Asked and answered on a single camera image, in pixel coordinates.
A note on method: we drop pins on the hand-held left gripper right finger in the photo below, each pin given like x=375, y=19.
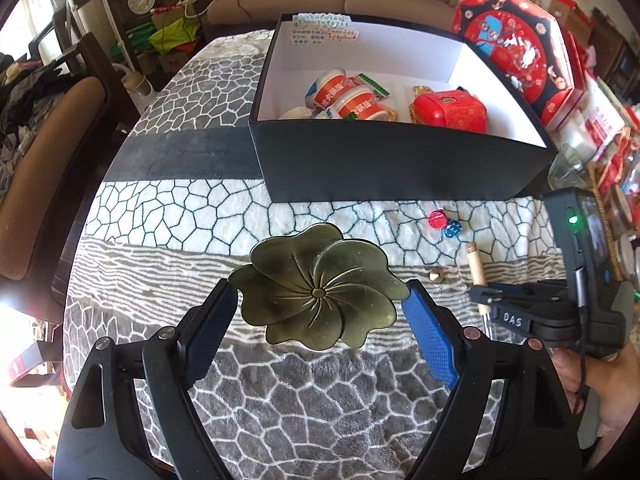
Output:
x=432, y=335

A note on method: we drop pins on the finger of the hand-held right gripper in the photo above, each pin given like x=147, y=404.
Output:
x=525, y=297

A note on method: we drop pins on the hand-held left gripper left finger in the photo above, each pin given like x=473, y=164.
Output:
x=210, y=330

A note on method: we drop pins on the wooden tube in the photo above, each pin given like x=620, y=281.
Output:
x=475, y=265

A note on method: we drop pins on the red foil candy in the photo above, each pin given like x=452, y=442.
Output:
x=437, y=220

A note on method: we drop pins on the olive flower shaped dish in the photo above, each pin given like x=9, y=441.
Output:
x=320, y=290

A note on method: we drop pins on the black storage box white inside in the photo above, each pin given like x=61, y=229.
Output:
x=390, y=165

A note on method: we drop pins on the person's right hand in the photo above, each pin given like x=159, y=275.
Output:
x=615, y=395

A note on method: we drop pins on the wicker basket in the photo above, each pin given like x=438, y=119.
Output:
x=611, y=215

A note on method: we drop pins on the blue foil candy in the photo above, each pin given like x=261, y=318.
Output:
x=451, y=230

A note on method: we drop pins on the clear glass jar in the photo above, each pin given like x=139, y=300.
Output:
x=565, y=170

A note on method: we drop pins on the pile of red white packets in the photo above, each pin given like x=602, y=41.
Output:
x=607, y=125

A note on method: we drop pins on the red tea box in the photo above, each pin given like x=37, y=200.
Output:
x=450, y=110

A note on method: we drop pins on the gold crumpled wrapper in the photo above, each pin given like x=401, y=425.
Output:
x=390, y=115

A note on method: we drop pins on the white rounded item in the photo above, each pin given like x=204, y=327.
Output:
x=297, y=113

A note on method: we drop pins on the wooden chair tan cushion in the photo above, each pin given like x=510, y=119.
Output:
x=55, y=150

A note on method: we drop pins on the red white snack cup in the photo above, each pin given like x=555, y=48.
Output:
x=360, y=105
x=335, y=91

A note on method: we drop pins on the red octagonal gift box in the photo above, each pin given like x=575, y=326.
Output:
x=510, y=45

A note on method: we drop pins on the green seed packet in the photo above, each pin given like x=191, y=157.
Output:
x=375, y=85

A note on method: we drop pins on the dark wooden cabinet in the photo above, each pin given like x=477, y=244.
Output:
x=615, y=50

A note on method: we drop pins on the brown red cardboard box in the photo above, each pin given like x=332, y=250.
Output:
x=570, y=15

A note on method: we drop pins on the yellow green bag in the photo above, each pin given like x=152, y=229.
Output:
x=175, y=35

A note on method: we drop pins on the pile of dark clothes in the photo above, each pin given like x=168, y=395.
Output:
x=30, y=85

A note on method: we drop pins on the white pole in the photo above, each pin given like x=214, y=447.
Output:
x=116, y=25

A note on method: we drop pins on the cluster of handwritten stickers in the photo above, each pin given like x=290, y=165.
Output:
x=325, y=27

